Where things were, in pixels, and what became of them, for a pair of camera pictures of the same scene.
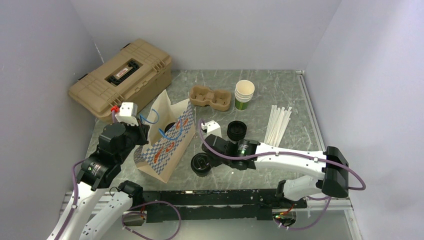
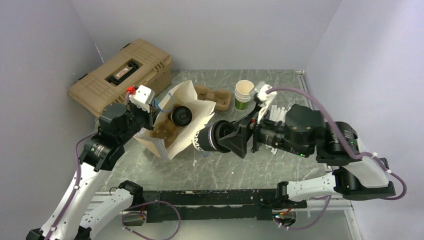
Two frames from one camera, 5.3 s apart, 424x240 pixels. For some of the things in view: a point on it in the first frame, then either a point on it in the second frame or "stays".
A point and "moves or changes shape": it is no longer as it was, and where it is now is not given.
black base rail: (245, 204) stays
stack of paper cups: (243, 92) stays
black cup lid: (200, 164) -> (219, 130)
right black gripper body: (219, 162) -> (273, 133)
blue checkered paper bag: (171, 128) moves or changes shape
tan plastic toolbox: (137, 73) stays
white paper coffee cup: (201, 172) moves or changes shape
